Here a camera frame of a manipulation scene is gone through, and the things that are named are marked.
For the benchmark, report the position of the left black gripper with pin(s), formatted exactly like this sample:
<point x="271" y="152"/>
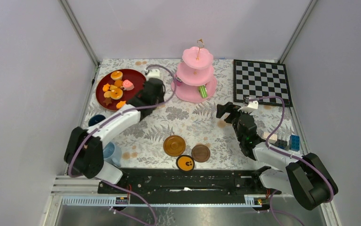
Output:
<point x="161" y="95"/>

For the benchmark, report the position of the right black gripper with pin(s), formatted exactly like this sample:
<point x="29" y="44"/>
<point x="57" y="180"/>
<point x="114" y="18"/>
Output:
<point x="229" y="107"/>

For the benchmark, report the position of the dark red round tray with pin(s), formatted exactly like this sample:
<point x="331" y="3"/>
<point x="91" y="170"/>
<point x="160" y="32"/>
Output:
<point x="137" y="78"/>

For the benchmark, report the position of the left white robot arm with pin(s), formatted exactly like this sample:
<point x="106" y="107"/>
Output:
<point x="84" y="152"/>

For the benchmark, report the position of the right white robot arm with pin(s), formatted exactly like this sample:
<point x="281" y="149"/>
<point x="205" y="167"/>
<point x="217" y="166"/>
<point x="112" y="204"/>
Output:
<point x="303" y="176"/>

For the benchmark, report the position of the purple cake slice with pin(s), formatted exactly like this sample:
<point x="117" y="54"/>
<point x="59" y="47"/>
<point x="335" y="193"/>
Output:
<point x="178" y="81"/>

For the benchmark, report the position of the orange round cookie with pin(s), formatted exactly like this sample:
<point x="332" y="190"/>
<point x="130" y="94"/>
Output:
<point x="118" y="83"/>

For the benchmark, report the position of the green layered cake slice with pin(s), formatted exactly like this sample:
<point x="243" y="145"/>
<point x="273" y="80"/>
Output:
<point x="203" y="91"/>

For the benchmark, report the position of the orange pancake stack toy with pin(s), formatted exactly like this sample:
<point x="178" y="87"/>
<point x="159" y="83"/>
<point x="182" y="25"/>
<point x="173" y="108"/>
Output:
<point x="116" y="75"/>

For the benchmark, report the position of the black white chessboard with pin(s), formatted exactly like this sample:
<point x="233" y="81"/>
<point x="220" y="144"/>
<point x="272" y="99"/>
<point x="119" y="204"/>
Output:
<point x="254" y="79"/>

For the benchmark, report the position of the pink three-tier cake stand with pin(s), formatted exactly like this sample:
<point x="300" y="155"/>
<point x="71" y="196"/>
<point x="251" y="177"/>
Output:
<point x="195" y="69"/>

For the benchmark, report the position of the brown star cookie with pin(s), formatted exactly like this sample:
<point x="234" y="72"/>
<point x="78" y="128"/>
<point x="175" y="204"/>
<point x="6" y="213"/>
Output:
<point x="107" y="101"/>

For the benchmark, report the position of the orange flower cookie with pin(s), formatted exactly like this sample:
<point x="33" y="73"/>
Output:
<point x="106" y="87"/>

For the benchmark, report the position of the dark brown wooden coaster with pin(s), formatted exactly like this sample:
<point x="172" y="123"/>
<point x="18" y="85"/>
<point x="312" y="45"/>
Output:
<point x="200" y="153"/>

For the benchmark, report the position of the beige toy brick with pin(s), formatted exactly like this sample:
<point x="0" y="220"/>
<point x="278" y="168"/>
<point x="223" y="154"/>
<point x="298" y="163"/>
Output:
<point x="271" y="139"/>

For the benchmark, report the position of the floral tablecloth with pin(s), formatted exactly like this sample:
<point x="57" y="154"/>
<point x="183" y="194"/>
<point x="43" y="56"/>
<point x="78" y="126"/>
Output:
<point x="142" y="144"/>

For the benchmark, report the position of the light brown wooden coaster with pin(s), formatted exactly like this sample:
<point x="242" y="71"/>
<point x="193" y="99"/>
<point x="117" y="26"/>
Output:
<point x="174" y="146"/>

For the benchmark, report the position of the dark grey brick baseplate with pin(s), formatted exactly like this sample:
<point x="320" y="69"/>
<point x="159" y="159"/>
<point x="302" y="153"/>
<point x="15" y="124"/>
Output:
<point x="282" y="144"/>

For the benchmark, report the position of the dark blue mug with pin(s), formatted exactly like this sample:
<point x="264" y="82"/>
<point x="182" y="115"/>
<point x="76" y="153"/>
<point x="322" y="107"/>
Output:
<point x="96" y="119"/>

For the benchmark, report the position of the orange face black coaster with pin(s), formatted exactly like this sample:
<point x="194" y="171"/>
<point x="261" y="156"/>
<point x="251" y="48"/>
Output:
<point x="185" y="163"/>

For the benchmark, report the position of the blue toy brick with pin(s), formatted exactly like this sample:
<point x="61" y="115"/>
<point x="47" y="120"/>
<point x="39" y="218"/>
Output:
<point x="294" y="143"/>

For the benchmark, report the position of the light blue mug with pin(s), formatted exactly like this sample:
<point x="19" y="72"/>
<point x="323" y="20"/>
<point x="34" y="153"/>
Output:
<point x="112" y="154"/>

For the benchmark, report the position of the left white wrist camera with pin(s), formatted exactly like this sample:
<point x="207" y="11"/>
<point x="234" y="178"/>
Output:
<point x="152" y="74"/>

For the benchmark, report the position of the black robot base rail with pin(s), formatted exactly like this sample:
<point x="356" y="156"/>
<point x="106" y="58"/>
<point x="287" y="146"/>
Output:
<point x="200" y="186"/>

